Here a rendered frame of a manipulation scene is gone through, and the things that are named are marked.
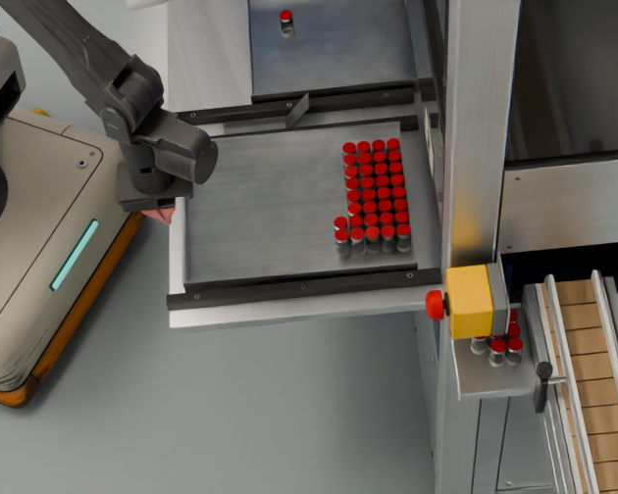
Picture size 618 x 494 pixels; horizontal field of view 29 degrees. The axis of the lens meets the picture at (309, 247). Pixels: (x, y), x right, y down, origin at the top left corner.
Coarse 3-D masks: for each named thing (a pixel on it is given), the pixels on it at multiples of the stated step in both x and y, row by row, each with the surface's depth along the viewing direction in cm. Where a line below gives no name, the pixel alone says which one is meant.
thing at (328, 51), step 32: (256, 0) 207; (288, 0) 206; (320, 0) 206; (352, 0) 205; (384, 0) 204; (256, 32) 203; (320, 32) 201; (352, 32) 201; (384, 32) 200; (256, 64) 199; (288, 64) 198; (320, 64) 198; (352, 64) 197; (384, 64) 197; (256, 96) 191; (288, 96) 192; (320, 96) 192
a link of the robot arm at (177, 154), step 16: (112, 112) 143; (160, 112) 149; (112, 128) 146; (128, 128) 145; (144, 128) 147; (160, 128) 147; (176, 128) 147; (192, 128) 147; (128, 144) 147; (160, 144) 147; (176, 144) 146; (192, 144) 146; (208, 144) 148; (160, 160) 148; (176, 160) 147; (192, 160) 146; (208, 160) 149; (192, 176) 147; (208, 176) 151
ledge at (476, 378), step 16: (448, 336) 171; (464, 352) 167; (528, 352) 167; (464, 368) 166; (480, 368) 166; (496, 368) 166; (512, 368) 165; (528, 368) 165; (464, 384) 165; (480, 384) 164; (496, 384) 164; (512, 384) 164; (528, 384) 164; (464, 400) 165
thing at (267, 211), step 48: (240, 144) 188; (288, 144) 188; (336, 144) 188; (240, 192) 185; (288, 192) 184; (336, 192) 184; (192, 240) 181; (240, 240) 180; (288, 240) 179; (192, 288) 174
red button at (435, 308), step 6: (432, 294) 157; (438, 294) 157; (426, 300) 158; (432, 300) 157; (438, 300) 157; (444, 300) 158; (426, 306) 158; (432, 306) 157; (438, 306) 157; (444, 306) 158; (432, 312) 157; (438, 312) 157; (432, 318) 158; (438, 318) 157
